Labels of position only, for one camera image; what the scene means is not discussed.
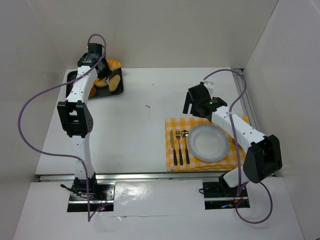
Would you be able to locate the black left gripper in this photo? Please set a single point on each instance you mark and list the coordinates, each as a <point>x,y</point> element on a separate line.
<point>103,72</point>

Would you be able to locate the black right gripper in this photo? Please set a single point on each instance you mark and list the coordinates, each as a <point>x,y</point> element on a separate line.
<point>194,99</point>

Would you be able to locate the striped triangular bread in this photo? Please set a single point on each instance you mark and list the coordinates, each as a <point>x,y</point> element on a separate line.
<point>114,64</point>

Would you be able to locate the silver metal tongs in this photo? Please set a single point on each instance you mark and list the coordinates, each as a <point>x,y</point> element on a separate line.
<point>108,79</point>

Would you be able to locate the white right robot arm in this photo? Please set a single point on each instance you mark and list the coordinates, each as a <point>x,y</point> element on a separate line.
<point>262,153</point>

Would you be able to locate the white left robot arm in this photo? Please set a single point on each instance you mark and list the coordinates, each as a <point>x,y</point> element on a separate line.
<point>76,119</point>

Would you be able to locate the oval bread roll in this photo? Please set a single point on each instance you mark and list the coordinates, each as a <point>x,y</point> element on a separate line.
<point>114,82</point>

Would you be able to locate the black baking tray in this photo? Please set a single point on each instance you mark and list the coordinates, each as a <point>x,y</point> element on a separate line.
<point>100,92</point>

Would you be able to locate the yellow white checkered cloth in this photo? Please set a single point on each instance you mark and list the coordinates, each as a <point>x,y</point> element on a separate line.
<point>195,164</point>

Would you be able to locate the white round plate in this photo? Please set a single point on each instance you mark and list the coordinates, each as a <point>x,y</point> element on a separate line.
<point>208,142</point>

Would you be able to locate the round fluted orange cake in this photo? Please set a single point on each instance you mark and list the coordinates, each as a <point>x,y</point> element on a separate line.
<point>93,91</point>

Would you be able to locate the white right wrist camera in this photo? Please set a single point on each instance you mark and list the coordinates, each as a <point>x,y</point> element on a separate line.
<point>209,86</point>

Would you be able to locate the gold black handled spoon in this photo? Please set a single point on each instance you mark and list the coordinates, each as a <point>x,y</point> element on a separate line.
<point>184,135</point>

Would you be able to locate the black handled fork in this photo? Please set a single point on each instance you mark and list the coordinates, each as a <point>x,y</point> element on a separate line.
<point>178,137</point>

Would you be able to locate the ring donut bread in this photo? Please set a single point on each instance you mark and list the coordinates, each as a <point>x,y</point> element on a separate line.
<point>100,83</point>

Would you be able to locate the black handled knife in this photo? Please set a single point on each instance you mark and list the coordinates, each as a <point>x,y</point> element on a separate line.
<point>172,143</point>

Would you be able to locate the aluminium rail right side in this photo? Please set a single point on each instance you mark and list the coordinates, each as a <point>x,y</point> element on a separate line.
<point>245,101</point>

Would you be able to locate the aluminium rail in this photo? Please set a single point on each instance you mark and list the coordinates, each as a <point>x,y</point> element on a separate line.
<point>245,101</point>
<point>158,176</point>

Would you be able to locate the aluminium rail front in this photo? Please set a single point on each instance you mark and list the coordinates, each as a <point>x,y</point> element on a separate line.
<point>158,176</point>

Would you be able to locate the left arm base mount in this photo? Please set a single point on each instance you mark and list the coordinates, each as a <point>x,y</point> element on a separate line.
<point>102,201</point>

